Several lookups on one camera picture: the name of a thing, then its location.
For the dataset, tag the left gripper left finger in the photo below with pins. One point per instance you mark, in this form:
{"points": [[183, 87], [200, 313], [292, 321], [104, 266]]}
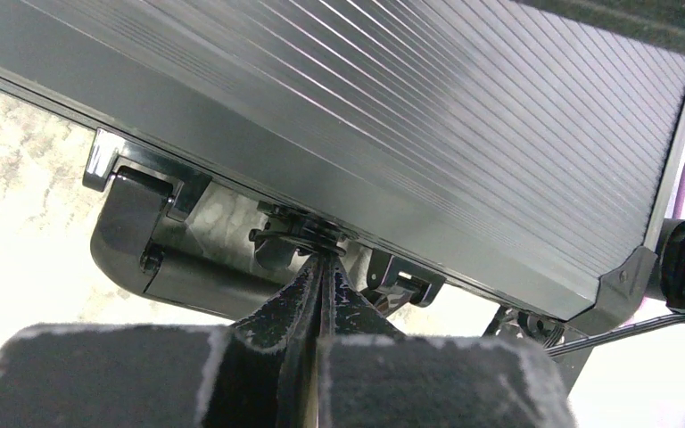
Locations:
{"points": [[253, 373]]}

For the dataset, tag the black poker set case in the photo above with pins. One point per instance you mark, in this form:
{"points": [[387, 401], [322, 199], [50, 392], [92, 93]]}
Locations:
{"points": [[523, 154]]}

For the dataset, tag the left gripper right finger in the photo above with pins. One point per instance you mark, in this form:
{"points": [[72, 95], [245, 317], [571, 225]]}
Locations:
{"points": [[372, 375]]}

